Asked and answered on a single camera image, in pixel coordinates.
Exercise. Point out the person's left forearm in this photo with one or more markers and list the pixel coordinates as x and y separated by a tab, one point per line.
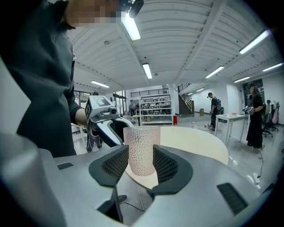
81	116

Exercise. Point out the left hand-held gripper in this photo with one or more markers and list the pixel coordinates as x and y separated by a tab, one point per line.
97	108

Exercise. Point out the red box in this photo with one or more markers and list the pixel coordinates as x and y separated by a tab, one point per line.
175	120

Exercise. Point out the wooden top pedestal stand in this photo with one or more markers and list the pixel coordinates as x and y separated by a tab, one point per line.
139	119

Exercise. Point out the cardboard box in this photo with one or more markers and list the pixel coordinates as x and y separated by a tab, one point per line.
201	112

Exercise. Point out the ceiling tube light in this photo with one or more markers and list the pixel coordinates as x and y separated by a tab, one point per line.
131	26
273	67
241	79
200	89
99	84
147	71
254	42
214	72

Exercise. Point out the white rectangular table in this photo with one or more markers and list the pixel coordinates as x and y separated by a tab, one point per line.
230	117

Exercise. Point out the person's head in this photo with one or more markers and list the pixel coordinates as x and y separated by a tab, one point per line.
93	13

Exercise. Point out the dark mezzanine railing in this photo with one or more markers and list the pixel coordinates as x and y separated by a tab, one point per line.
149	92

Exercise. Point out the black head-worn camera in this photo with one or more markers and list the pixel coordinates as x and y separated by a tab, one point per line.
135	7

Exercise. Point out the black office chair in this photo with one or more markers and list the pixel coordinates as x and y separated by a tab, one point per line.
269	128

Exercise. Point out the translucent plastic cup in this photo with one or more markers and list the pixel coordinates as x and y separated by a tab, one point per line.
140	144

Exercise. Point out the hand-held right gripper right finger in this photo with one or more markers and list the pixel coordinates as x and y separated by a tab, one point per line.
173	170

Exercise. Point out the white shelving unit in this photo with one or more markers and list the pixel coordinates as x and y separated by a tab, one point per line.
155	118

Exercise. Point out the person's right black shoe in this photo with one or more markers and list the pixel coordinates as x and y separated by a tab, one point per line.
122	199

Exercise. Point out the wooden staircase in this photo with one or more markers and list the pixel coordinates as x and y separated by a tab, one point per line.
185	106

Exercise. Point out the white power strip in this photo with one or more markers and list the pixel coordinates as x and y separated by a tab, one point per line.
257	178

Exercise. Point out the person's black top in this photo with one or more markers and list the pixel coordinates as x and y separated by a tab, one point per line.
40	77

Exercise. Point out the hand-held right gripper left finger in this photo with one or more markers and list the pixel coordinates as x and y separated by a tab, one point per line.
111	166

